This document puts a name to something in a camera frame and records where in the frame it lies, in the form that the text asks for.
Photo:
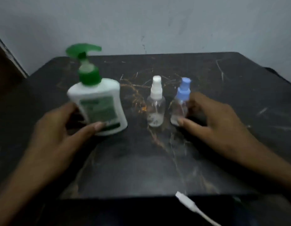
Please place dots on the person's right hand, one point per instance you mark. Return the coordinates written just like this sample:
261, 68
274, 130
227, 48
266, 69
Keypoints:
220, 129

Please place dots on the person's left hand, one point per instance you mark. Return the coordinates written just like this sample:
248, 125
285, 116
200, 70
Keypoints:
53, 136

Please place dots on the white green hand sanitizer bottle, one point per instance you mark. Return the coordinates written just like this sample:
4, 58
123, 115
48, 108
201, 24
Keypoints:
98, 91

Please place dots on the small clear bottle white cap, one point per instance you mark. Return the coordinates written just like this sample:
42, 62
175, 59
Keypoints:
156, 91

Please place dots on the person's left forearm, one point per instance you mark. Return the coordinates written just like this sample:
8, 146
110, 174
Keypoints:
20, 185

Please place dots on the person's right forearm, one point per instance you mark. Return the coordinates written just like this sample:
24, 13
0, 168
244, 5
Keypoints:
272, 167

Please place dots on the brown wooden door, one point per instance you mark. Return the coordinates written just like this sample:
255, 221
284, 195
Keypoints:
4, 68

